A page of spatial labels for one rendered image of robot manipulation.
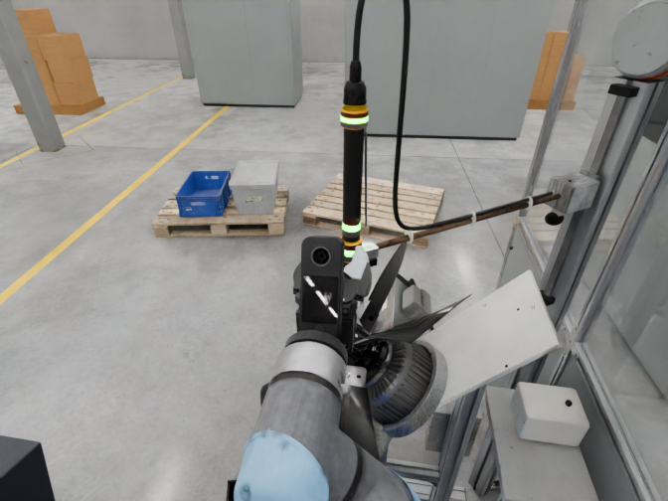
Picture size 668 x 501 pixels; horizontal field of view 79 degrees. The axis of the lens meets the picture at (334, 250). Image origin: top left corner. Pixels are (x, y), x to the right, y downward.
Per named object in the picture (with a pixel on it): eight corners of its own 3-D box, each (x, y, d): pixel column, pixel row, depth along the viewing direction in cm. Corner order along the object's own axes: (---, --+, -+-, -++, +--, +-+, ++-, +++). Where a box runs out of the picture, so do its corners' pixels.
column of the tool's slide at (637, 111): (477, 476, 194) (630, 74, 94) (489, 492, 188) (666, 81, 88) (467, 482, 192) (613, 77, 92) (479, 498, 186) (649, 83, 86)
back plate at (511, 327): (359, 352, 151) (357, 350, 151) (520, 244, 116) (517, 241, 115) (338, 503, 107) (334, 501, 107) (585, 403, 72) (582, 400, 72)
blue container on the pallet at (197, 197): (234, 189, 427) (231, 169, 414) (223, 218, 377) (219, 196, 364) (195, 190, 426) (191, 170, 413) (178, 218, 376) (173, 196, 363)
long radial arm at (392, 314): (419, 358, 117) (390, 336, 114) (401, 370, 121) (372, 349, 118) (417, 294, 141) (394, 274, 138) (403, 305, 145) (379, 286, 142)
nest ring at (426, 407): (379, 371, 130) (370, 365, 129) (443, 331, 116) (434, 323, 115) (372, 451, 108) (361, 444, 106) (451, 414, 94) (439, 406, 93)
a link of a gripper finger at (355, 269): (357, 271, 63) (336, 309, 56) (358, 240, 59) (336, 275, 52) (376, 275, 62) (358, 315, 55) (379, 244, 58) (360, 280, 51)
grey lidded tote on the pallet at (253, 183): (282, 188, 428) (279, 159, 409) (277, 216, 378) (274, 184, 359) (243, 189, 426) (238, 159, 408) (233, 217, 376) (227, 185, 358)
